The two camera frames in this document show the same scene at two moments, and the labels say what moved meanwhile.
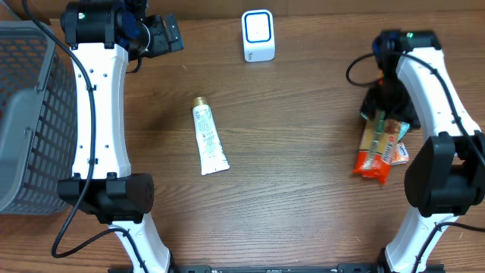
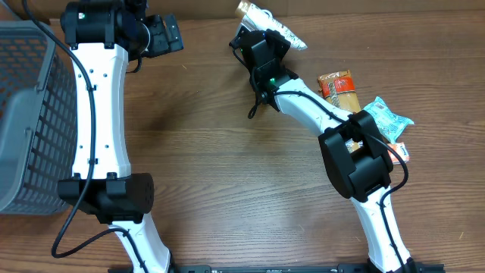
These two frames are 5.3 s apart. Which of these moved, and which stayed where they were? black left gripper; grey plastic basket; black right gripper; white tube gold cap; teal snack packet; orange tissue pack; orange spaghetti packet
Moved: black right gripper; white tube gold cap; orange spaghetti packet
Stayed: teal snack packet; grey plastic basket; black left gripper; orange tissue pack
